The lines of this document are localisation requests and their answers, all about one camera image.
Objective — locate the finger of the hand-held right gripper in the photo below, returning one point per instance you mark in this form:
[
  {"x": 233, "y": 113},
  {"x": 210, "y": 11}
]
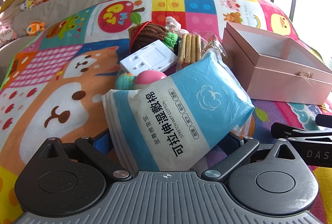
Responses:
[
  {"x": 298, "y": 133},
  {"x": 324, "y": 121}
]

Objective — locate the clear biscuit packet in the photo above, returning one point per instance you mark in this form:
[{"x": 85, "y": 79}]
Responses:
[{"x": 189, "y": 47}]

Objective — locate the pink plush toy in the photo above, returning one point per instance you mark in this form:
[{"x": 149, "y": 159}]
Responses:
[{"x": 6, "y": 33}]

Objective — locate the pink cardboard box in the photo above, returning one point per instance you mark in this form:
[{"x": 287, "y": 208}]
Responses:
[{"x": 272, "y": 79}]

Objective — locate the white power adapter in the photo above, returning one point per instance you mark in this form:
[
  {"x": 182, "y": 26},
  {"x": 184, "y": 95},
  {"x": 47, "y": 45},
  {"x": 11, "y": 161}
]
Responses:
[{"x": 147, "y": 58}]

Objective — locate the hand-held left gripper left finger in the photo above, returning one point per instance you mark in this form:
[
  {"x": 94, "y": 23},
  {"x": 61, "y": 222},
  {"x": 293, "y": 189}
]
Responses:
[{"x": 102, "y": 140}]

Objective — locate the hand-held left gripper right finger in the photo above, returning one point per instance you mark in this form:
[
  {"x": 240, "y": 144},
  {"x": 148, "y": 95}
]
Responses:
[{"x": 234, "y": 143}]

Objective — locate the colourful cartoon printed blanket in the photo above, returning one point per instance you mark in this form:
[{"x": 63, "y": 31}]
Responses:
[{"x": 64, "y": 84}]

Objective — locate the pink tissue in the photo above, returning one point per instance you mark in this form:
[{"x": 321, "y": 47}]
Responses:
[{"x": 172, "y": 23}]

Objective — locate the brown green knitted doll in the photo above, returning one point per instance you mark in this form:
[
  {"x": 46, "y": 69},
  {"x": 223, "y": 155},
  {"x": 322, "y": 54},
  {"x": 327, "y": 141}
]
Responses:
[{"x": 149, "y": 35}]

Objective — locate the pink ball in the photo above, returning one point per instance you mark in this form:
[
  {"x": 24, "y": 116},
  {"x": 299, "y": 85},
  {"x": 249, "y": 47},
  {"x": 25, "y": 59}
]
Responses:
[{"x": 149, "y": 78}]

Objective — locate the yellow banana plush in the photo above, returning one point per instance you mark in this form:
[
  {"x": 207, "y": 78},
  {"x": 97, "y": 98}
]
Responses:
[{"x": 10, "y": 0}]

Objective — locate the orange fish plush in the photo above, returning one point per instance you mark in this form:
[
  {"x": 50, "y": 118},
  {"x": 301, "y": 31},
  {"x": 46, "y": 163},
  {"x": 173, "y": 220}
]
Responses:
[{"x": 35, "y": 28}]

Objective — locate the teal toy ball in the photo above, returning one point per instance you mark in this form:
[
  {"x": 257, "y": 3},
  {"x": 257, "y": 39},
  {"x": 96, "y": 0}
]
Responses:
[{"x": 124, "y": 81}]

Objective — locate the clear snack wrapper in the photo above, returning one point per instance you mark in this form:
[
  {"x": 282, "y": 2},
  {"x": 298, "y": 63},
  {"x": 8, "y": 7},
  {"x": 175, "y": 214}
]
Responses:
[{"x": 214, "y": 45}]

